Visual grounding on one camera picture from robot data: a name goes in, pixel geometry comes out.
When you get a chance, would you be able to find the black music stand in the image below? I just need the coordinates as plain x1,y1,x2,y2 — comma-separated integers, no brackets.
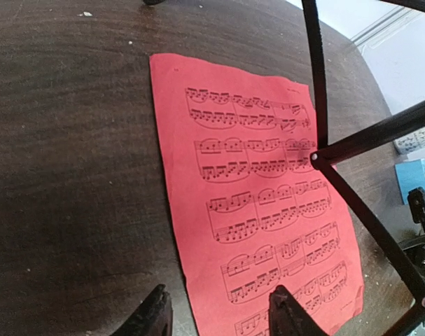
141,0,425,309

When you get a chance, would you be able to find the blue metronome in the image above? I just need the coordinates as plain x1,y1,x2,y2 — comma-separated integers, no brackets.
395,159,425,204

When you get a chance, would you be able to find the red sheet music page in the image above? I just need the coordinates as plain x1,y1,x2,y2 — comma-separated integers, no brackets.
150,53,364,335

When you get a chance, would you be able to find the right aluminium frame post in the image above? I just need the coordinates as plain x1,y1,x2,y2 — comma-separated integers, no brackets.
350,7,420,49

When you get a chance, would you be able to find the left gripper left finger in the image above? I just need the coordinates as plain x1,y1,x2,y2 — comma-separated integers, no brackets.
116,284,173,336

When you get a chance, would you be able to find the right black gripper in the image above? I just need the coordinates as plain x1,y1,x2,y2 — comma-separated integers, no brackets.
398,234,425,283

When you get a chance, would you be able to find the white mug orange inside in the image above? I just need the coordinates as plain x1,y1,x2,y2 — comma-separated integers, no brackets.
394,127,425,155

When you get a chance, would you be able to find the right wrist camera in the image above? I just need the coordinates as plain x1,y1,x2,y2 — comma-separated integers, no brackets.
407,187,425,234

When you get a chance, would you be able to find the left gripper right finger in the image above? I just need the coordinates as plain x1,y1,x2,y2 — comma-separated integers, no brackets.
269,285,326,336

